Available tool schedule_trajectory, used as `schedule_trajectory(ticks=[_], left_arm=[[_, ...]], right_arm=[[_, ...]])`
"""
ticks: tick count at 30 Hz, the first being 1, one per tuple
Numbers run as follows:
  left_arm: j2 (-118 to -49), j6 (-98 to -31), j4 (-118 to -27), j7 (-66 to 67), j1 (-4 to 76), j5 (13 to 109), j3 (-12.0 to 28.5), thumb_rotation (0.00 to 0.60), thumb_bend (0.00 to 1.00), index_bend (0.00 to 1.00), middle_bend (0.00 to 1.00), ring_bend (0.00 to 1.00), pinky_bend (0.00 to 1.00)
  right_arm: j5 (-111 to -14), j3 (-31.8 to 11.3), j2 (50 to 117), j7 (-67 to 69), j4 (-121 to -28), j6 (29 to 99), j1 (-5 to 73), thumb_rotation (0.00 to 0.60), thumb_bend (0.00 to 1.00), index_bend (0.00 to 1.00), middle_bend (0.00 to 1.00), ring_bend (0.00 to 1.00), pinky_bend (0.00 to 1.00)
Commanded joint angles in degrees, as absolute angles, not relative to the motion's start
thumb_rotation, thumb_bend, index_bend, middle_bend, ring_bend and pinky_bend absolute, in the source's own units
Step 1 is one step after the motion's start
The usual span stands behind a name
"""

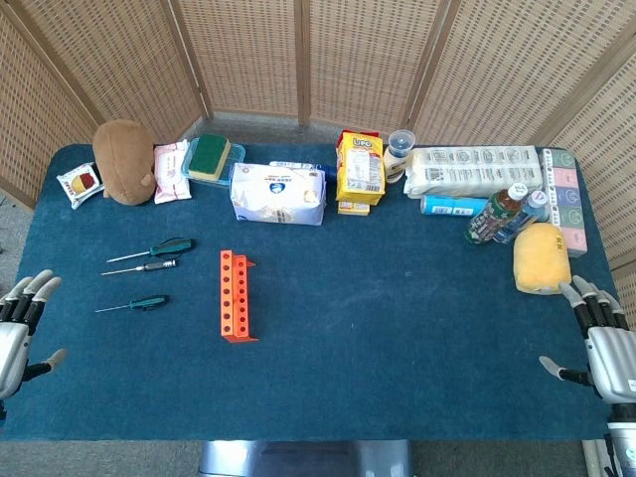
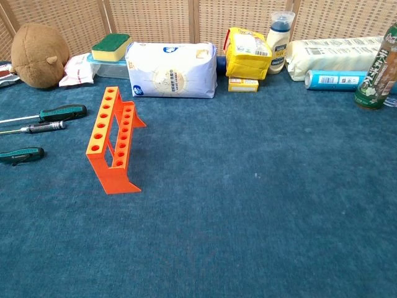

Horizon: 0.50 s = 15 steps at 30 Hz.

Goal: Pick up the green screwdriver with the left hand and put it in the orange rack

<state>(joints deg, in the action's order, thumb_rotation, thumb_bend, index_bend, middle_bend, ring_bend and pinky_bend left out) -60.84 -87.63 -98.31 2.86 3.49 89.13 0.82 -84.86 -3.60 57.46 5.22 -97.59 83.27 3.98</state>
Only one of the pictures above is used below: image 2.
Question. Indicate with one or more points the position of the snack packet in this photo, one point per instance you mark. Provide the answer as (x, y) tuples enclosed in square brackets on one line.
[(6, 76)]

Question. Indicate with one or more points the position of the green tea bottle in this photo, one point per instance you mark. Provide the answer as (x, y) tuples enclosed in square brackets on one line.
[(375, 80)]

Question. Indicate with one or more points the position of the brown plush toy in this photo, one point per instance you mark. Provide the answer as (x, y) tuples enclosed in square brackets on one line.
[(37, 56)]

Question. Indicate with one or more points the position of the mayonnaise bottle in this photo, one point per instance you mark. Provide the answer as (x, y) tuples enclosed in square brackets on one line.
[(277, 46)]

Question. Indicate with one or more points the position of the white paper towel pack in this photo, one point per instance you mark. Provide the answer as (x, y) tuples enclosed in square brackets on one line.
[(335, 56)]

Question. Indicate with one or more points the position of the long green-black screwdriver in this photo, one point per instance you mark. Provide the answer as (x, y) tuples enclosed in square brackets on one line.
[(62, 112)]

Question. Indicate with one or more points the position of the wicker folding screen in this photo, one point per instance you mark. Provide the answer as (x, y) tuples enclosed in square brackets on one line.
[(155, 18)]

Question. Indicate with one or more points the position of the clear plastic container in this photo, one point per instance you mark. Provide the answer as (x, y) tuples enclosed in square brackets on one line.
[(111, 69)]

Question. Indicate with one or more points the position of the yellow green sponge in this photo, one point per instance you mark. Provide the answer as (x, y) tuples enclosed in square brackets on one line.
[(110, 43)]

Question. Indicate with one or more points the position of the light blue tube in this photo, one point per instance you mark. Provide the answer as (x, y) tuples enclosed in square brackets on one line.
[(335, 80)]

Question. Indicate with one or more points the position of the small yellow box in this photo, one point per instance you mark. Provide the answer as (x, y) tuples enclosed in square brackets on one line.
[(243, 85)]

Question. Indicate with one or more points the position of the yellow biscuit pack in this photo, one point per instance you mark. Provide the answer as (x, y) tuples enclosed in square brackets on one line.
[(245, 59)]

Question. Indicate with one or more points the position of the orange tool rack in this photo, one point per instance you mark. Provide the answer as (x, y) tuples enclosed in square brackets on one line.
[(105, 174)]

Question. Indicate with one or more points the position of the white flour bag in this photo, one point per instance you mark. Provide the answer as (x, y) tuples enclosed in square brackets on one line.
[(173, 71)]

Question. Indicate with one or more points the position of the blue carpet table cover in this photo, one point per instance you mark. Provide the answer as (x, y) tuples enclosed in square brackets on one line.
[(248, 186)]

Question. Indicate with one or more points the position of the short green-black screwdriver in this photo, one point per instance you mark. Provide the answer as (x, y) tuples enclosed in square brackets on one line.
[(24, 154)]

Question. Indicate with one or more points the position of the white pink wipes pack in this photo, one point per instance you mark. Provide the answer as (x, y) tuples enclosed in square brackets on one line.
[(77, 69)]

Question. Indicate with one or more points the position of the blue label water bottle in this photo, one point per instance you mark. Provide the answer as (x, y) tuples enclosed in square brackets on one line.
[(391, 102)]

